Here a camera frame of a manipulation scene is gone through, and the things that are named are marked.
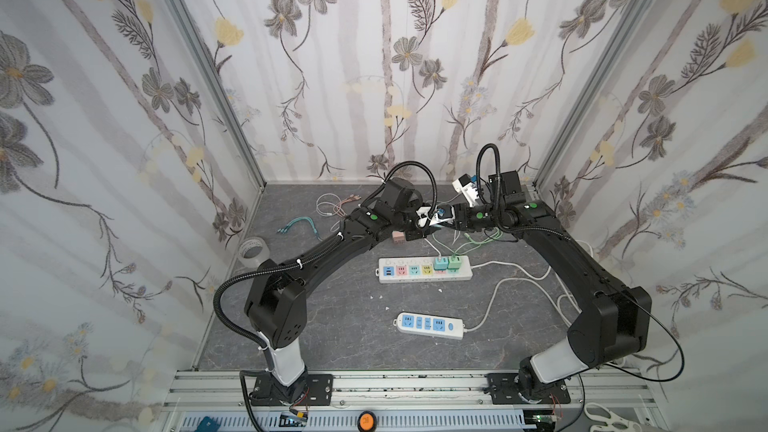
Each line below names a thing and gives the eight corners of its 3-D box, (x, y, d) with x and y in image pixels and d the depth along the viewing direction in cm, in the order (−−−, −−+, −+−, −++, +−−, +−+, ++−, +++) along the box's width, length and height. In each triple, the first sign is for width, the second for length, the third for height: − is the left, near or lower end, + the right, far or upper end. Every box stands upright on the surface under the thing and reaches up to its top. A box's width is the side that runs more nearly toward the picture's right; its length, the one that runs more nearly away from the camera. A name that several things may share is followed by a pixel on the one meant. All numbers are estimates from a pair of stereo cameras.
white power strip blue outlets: (393, 332, 85) (393, 328, 83) (395, 314, 89) (395, 311, 86) (462, 339, 84) (465, 336, 82) (461, 322, 87) (464, 318, 85)
